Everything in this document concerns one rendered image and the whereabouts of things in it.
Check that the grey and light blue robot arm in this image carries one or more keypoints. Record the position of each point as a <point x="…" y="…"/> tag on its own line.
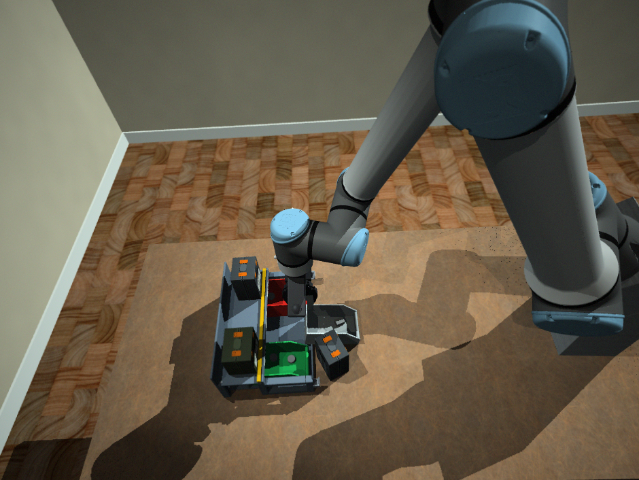
<point x="498" y="70"/>

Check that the olive green case with orange latches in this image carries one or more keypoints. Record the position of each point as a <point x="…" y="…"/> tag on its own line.
<point x="240" y="351"/>

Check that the green open bin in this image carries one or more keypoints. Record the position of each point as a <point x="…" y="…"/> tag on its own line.
<point x="281" y="365"/>

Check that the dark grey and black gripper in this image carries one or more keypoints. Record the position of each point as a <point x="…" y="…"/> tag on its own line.
<point x="311" y="291"/>

